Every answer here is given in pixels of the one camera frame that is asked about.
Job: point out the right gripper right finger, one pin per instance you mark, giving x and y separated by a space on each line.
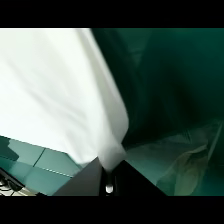
136 185

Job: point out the white T-shirt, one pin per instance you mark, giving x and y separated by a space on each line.
56 93

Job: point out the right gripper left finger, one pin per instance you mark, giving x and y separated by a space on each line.
85 183

